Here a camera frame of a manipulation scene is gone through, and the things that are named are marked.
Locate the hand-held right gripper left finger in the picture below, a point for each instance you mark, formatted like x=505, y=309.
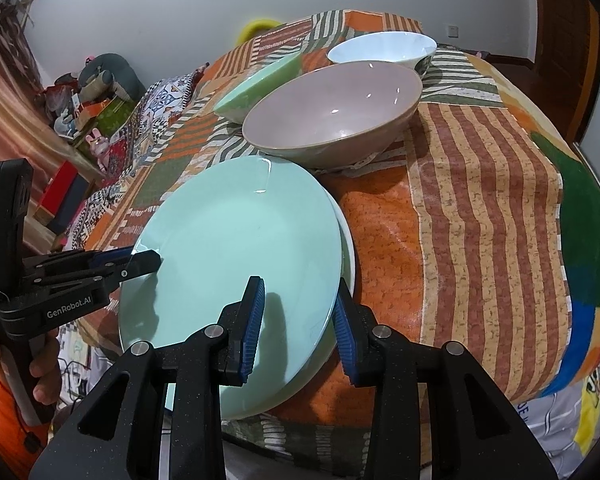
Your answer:
x=250, y=330

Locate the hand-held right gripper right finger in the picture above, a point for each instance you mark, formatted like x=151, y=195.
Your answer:
x=344, y=335

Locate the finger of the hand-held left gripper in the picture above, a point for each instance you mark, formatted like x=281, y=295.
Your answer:
x=145, y=262
x=110, y=256

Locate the mint green plate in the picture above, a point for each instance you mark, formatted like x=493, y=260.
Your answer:
x=220, y=240

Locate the white plate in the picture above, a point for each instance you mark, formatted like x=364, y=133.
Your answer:
x=349, y=255

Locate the mint green bowl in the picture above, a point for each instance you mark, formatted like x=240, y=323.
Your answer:
x=260, y=90

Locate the pink bowl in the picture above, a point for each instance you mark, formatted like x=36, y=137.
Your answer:
x=330, y=105

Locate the white bowl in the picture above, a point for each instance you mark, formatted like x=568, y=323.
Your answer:
x=380, y=47

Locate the person's left hand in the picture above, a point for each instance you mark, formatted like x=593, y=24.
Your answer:
x=47, y=365

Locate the red box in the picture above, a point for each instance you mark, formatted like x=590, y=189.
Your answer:
x=60, y=187

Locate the striped pink curtain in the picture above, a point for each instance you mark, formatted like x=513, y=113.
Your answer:
x=10, y=125

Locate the pink bunny toy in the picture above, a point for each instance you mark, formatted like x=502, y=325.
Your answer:
x=99, y=147

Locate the pile of small toys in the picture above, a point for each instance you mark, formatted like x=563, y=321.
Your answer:
x=67, y=105

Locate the green patterned box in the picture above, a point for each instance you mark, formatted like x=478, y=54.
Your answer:
x=115, y=117

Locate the checkered patterned quilt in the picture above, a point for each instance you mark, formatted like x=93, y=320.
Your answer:
x=165, y=100

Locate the striped orange patchwork blanket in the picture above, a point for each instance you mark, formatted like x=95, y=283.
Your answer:
x=480, y=210

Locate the white cartoon bedsheet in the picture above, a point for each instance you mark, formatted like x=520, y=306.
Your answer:
x=570, y=410

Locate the yellow foam noodle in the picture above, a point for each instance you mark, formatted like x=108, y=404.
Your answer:
x=255, y=25

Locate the dark bag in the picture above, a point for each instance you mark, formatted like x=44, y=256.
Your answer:
x=477, y=54

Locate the wooden door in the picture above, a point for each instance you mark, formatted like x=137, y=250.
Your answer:
x=565, y=50

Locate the white wall socket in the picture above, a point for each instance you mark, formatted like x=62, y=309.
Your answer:
x=452, y=30

